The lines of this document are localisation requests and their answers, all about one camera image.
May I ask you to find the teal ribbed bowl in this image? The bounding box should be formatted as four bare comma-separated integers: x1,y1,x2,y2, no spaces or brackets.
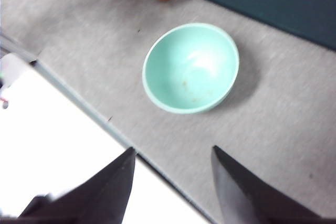
142,23,240,115

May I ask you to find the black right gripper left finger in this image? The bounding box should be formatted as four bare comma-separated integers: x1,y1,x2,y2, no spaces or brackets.
0,147,136,224

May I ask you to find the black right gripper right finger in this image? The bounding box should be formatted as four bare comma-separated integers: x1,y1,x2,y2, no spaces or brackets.
211,145,336,224

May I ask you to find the dark rectangular tray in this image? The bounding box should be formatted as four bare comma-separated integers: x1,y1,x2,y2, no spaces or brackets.
193,0,336,51

